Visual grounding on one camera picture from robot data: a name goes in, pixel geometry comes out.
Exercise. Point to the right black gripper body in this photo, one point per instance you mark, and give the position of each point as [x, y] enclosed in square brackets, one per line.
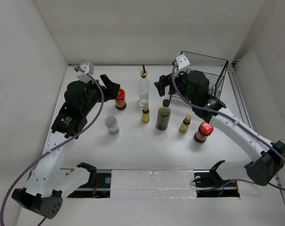
[181, 82]

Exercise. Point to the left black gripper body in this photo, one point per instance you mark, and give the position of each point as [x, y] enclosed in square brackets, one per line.
[94, 95]

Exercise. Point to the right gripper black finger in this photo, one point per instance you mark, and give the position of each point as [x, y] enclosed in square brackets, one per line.
[161, 89]
[164, 81]

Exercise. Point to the red lid sauce jar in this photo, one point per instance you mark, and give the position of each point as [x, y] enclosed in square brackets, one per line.
[205, 129]
[120, 102]

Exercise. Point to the clear oil bottle gold spout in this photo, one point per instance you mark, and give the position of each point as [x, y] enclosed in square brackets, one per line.
[143, 87]

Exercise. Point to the dark sauce bottle black cap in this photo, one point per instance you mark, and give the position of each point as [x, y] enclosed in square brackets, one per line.
[163, 115]

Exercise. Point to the small yellow bottle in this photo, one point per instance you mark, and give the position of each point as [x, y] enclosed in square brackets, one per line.
[145, 113]
[185, 124]

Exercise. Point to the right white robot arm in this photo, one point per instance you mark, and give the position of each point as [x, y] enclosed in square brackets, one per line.
[268, 158]

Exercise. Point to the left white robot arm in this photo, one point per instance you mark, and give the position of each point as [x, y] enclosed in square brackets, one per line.
[43, 194]

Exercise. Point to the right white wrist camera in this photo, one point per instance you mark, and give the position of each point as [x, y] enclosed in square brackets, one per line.
[181, 63]

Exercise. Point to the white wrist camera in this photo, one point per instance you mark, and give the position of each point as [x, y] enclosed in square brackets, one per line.
[181, 63]
[86, 67]

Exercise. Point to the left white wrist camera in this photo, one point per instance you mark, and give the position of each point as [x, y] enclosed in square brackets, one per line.
[86, 67]

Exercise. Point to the black wire rack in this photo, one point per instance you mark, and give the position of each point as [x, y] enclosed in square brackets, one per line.
[213, 73]

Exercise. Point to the aluminium side rail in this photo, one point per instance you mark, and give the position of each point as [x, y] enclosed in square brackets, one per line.
[238, 96]

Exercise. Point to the black mounting rail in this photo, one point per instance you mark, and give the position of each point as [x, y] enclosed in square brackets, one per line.
[157, 184]

